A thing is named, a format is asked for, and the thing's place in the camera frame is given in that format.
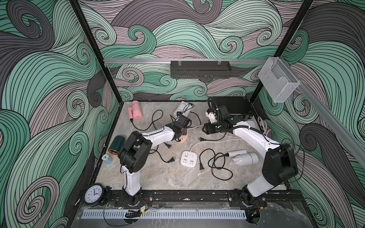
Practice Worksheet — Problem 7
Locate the white hair dryer straight handle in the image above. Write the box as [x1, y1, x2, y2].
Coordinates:
[242, 120, 259, 130]

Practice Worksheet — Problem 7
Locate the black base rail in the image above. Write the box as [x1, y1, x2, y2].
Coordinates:
[105, 189, 307, 210]

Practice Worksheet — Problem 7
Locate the dark green hair dryer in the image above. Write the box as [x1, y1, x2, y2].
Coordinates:
[108, 135, 125, 155]

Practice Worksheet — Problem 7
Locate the white square power strip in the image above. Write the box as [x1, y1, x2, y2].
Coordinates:
[180, 151, 197, 168]

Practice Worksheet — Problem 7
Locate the black ribbed carrying case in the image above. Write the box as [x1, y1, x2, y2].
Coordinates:
[213, 97, 254, 119]

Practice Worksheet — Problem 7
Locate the white slotted cable duct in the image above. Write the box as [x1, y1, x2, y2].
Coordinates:
[81, 209, 247, 220]

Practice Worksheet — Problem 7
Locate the small clear bottle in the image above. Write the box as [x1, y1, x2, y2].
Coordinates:
[102, 154, 113, 164]

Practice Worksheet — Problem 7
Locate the pink hair dryer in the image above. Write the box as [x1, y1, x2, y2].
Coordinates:
[127, 101, 143, 121]

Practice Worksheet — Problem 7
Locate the aluminium wall rail right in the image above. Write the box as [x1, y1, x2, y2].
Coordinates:
[280, 58, 365, 167]

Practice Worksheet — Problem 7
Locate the white folded hair dryer front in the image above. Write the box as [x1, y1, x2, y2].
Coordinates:
[225, 149, 259, 166]

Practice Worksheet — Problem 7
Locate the round pink power strip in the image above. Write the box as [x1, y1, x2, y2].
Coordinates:
[175, 134, 188, 143]

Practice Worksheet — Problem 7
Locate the black cable of front dryer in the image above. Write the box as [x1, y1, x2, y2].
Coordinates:
[199, 148, 234, 181]

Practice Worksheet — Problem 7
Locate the aluminium wall rail back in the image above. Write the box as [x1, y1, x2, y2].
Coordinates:
[103, 58, 269, 66]

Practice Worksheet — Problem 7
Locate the clear plastic wall holder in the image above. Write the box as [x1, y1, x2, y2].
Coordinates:
[258, 57, 300, 103]

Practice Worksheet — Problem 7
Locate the black round wall clock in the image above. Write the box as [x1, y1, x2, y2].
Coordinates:
[81, 183, 106, 206]

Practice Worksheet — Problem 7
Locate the black left corner post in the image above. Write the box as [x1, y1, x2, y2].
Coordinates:
[69, 0, 123, 105]

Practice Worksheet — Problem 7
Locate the black corner frame post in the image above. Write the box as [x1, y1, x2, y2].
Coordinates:
[250, 1, 313, 104]

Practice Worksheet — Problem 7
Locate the black wall shelf tray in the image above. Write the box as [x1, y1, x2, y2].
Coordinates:
[170, 60, 232, 82]

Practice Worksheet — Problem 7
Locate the aluminium wall rail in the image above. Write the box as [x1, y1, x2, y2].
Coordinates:
[103, 58, 269, 66]
[280, 58, 365, 167]

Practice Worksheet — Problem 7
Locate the black cable of white dryer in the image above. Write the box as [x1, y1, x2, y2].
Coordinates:
[198, 132, 227, 142]

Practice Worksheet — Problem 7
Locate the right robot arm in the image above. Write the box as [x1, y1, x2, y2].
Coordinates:
[203, 105, 298, 205]

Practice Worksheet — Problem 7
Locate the black cable of green dryer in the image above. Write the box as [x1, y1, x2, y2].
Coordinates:
[149, 145, 176, 164]

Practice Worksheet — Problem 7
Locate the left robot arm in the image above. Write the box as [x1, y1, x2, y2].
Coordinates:
[118, 115, 190, 205]

